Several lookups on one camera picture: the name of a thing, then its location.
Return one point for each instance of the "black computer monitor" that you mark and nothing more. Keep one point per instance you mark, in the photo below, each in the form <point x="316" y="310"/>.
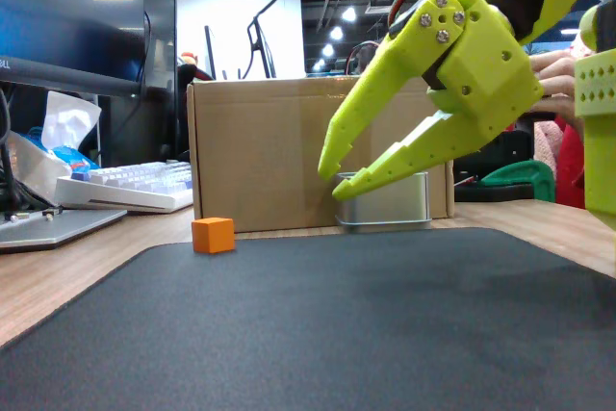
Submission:
<point x="72" y="11"/>

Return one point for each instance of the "rectangular metal tin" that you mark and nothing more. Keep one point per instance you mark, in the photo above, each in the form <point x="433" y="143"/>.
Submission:
<point x="385" y="209"/>

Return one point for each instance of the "brown cardboard box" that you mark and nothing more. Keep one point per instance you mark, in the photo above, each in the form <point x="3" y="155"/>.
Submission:
<point x="260" y="151"/>

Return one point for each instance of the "black mouse mat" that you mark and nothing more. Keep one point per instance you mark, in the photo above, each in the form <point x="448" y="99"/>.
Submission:
<point x="308" y="324"/>

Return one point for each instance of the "white computer keyboard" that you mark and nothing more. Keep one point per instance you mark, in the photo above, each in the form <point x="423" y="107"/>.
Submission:
<point x="135" y="187"/>

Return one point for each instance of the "person's hand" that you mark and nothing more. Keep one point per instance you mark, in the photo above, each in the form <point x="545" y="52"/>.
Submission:
<point x="556" y="84"/>

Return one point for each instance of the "person's red clothing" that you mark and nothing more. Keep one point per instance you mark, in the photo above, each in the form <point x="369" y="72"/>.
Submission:
<point x="570" y="170"/>

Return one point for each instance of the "yellow-green robot arm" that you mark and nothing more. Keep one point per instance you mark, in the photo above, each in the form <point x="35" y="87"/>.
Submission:
<point x="599" y="151"/>

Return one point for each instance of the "orange cube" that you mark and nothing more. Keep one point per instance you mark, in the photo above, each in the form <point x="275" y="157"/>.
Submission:
<point x="213" y="235"/>

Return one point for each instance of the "plastic tissue pack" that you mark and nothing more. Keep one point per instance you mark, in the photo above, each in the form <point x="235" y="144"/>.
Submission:
<point x="62" y="127"/>

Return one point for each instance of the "green clamp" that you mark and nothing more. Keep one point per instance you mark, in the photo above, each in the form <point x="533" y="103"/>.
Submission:
<point x="524" y="180"/>

